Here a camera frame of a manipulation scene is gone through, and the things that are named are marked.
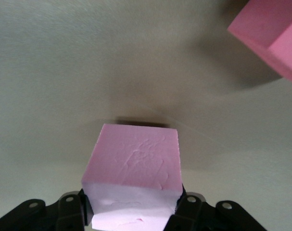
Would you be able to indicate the brown table mat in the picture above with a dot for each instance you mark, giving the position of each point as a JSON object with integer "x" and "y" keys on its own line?
{"x": 64, "y": 72}

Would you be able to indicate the pink foam block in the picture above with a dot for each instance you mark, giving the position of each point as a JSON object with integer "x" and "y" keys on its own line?
{"x": 136, "y": 168}

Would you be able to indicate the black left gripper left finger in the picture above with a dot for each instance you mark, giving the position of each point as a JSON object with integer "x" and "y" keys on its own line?
{"x": 40, "y": 216}

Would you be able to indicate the red foam block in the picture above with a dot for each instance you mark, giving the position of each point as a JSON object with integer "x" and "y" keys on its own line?
{"x": 263, "y": 24}

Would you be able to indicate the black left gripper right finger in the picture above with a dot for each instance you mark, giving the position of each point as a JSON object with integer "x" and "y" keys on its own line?
{"x": 203, "y": 216}

